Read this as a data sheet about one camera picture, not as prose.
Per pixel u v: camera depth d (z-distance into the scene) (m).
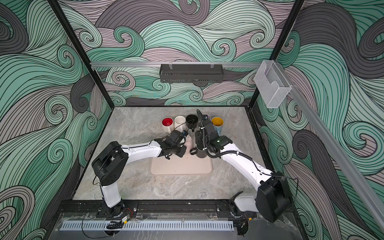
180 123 1.06
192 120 1.00
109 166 0.48
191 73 0.96
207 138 0.60
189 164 0.90
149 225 0.70
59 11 0.72
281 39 0.82
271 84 0.78
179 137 0.73
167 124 1.04
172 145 0.71
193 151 0.89
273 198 0.39
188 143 0.86
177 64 0.94
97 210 0.73
